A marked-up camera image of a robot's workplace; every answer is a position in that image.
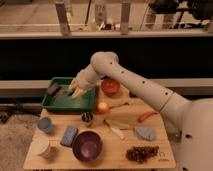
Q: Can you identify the blue cup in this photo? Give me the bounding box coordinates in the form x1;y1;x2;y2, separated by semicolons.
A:
37;117;53;134

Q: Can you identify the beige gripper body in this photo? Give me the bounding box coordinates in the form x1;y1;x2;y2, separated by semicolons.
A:
68;82;85;98

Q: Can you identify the metal spoon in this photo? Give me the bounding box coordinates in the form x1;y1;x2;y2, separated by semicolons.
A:
109;102;130;109

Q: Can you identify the green plastic tray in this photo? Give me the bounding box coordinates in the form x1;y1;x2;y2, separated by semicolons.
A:
42;77;96;113

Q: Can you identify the red bowl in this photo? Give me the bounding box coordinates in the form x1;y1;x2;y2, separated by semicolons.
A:
101;78;120;96

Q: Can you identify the dark dish brush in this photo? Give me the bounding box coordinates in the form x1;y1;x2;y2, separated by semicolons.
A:
47;83;69;97

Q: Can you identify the bunch of dark grapes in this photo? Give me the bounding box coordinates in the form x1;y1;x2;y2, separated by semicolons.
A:
126;146;159;163

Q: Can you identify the blue sponge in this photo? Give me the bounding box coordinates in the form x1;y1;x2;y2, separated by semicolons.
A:
60;126;78;147

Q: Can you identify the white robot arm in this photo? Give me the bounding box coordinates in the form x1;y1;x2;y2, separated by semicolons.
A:
68;52;213;171

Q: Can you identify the grey blue cloth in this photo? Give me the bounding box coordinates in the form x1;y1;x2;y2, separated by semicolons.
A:
134;127;156;141

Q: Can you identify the small metal cup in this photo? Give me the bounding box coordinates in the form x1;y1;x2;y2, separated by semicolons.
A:
81;112;93;127

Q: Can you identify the wooden spatula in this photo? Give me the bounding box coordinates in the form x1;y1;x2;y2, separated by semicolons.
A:
106;120;131;130

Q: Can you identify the purple bowl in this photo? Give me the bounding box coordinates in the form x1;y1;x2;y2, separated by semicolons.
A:
72;131;103;162

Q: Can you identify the orange carrot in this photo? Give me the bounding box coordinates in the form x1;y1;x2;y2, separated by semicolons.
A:
137;111;158;123

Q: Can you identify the orange round fruit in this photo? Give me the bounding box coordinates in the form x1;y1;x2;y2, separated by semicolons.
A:
97;102;109;114

